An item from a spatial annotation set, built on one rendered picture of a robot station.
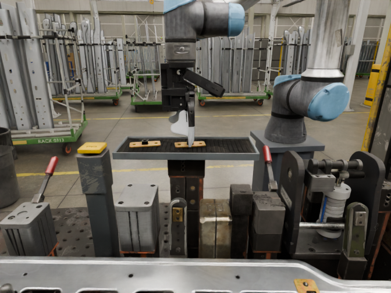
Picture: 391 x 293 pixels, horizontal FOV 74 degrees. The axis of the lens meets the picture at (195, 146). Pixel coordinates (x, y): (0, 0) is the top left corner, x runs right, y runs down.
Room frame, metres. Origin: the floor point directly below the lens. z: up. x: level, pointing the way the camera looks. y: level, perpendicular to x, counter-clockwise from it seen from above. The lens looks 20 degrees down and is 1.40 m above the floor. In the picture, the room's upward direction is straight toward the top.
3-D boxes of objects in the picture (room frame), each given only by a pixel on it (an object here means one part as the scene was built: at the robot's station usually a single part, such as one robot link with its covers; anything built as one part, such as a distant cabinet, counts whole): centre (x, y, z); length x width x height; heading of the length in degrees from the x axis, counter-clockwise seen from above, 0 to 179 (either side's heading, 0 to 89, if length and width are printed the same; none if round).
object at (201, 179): (0.67, 0.02, 0.92); 0.10 x 0.08 x 0.45; 89
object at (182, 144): (0.68, 0.02, 1.17); 0.08 x 0.04 x 0.01; 98
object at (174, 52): (0.67, 0.04, 1.40); 0.08 x 0.08 x 0.05
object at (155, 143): (0.68, 0.14, 1.17); 0.08 x 0.04 x 0.01; 101
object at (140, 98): (7.21, 1.17, 0.88); 1.91 x 1.00 x 1.76; 7
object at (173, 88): (0.68, 0.04, 1.32); 0.09 x 0.08 x 0.12; 98
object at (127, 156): (0.67, 0.02, 1.16); 0.37 x 0.14 x 0.02; 89
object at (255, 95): (7.54, -1.00, 0.88); 1.91 x 1.00 x 1.76; 93
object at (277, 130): (0.93, -0.34, 1.15); 0.15 x 0.15 x 0.10
